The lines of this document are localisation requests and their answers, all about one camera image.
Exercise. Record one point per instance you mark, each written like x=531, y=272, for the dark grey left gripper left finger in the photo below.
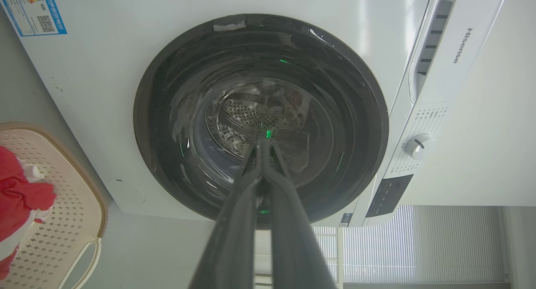
x=234, y=230

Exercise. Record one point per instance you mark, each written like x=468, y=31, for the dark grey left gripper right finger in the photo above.
x=293, y=238

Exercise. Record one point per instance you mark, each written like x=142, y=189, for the cream perforated laundry basket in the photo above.
x=67, y=222

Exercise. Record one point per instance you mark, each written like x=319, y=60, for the dark round washing machine door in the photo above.
x=201, y=113

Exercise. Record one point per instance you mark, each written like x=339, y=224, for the white vertical window blinds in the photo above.
x=418, y=247

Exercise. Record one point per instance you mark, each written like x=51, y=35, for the white washing machine dial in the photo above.
x=418, y=146

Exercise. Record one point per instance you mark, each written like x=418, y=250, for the white Hisense washing machine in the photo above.
x=104, y=92

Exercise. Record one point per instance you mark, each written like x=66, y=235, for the grey tape strip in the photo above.
x=228, y=26

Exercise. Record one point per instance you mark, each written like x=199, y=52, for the red and white garment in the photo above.
x=19, y=197

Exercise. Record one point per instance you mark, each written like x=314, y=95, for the blue energy label sticker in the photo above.
x=34, y=12

